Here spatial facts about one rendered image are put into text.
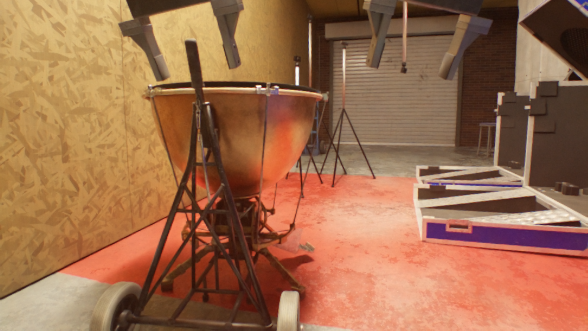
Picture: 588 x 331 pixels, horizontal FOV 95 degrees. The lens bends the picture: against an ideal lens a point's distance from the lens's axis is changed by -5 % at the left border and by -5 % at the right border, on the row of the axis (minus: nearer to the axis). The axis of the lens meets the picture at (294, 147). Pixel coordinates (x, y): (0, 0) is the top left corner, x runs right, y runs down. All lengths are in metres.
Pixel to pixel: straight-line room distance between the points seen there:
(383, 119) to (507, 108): 4.21
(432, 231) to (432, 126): 5.96
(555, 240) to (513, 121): 1.98
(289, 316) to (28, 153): 1.22
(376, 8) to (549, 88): 2.36
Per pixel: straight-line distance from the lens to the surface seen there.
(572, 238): 1.97
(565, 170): 2.83
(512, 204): 2.48
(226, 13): 0.46
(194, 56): 0.82
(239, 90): 0.87
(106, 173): 1.80
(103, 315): 1.01
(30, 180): 1.57
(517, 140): 3.75
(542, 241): 1.92
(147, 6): 0.51
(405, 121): 7.52
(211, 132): 0.85
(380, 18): 0.48
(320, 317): 1.15
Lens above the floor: 0.69
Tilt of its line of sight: 6 degrees down
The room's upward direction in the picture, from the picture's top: straight up
